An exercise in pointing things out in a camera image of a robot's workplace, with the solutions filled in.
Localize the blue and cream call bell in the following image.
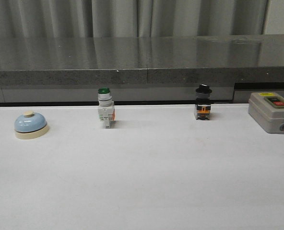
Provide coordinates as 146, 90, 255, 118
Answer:
14, 111, 49, 139

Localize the grey stone counter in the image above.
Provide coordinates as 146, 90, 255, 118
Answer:
0, 35, 284, 104

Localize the grey curtain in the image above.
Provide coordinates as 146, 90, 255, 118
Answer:
0, 0, 270, 39

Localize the green pushbutton switch module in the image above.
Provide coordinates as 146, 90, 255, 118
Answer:
98, 87, 115, 128

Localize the black rotary selector switch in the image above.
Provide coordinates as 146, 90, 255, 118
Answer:
194, 84, 212, 120

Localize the grey start stop switch box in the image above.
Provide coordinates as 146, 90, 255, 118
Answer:
248, 92, 284, 134

